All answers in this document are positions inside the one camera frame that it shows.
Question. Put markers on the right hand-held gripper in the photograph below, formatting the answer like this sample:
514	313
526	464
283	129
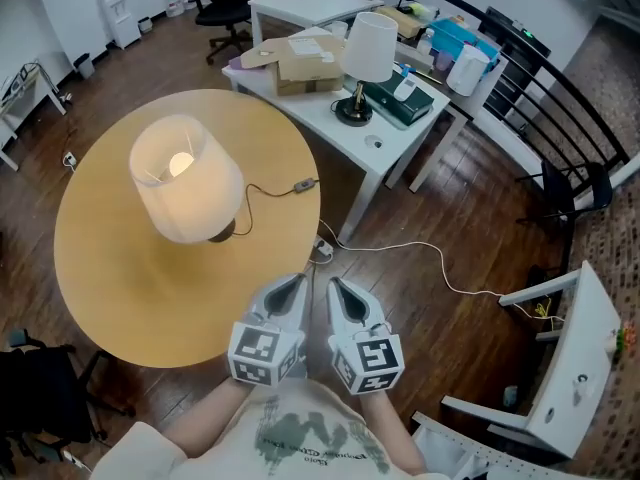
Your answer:
352	340

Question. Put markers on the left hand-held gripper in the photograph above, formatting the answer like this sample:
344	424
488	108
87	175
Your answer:
272	313

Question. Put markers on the lit white shade lamp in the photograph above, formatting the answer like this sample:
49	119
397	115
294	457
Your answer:
192	195

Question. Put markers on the person's right forearm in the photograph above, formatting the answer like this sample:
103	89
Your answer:
387	428

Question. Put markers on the person's left forearm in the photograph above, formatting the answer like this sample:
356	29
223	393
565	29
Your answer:
210	413

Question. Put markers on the unlit lamp with black base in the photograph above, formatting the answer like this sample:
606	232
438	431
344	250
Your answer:
369	48

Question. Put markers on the white power strip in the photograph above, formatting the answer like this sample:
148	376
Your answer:
324	247

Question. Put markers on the person's cream printed shirt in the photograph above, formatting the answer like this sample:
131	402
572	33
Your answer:
300	438

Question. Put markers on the round wooden table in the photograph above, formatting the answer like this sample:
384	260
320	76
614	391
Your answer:
150	293

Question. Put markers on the white pegboard shelf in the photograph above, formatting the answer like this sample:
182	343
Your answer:
465	455

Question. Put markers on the white rectangular desk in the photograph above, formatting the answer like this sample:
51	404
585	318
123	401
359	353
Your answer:
325	128

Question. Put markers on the dark green case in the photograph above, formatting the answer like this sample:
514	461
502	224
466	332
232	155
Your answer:
407	108

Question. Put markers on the black swivel chair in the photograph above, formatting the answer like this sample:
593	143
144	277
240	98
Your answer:
45	393

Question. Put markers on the open cardboard box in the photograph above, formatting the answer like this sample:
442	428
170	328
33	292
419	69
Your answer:
305	65

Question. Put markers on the white remote control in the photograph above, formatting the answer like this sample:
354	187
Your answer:
405	88

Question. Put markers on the colourful small toy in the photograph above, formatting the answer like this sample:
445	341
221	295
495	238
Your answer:
624	338

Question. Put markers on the clear plastic cup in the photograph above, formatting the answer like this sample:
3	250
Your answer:
339	29

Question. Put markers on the white electric kettle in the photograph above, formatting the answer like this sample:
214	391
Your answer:
465	70

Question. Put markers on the translucent plastic cup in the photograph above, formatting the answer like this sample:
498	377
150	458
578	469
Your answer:
444	61

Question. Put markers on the small grey trash bin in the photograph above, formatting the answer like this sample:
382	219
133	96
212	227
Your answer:
85	66

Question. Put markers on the small white table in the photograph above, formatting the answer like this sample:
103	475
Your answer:
310	5

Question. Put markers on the black office chair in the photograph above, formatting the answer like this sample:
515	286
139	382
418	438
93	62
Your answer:
230	3

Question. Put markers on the small white bucket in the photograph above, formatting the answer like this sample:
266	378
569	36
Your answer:
145	25

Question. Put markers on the yellowish cardboard carton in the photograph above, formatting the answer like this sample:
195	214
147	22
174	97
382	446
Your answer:
402	22

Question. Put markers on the blue plastic bin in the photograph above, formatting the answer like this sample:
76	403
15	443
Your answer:
452	33

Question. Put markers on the white side desk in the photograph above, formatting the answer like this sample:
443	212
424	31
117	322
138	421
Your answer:
30	95

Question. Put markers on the clear water jug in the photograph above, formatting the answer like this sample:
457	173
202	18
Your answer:
174	2

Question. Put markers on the black metal railing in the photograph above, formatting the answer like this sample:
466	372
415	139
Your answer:
560	83

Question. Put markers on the white water dispenser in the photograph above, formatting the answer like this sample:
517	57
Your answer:
120	13

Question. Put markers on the white wall plug adapter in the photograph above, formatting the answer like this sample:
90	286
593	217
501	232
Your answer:
70	158

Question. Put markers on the black metal frame chair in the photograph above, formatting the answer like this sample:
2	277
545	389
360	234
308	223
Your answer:
560	188

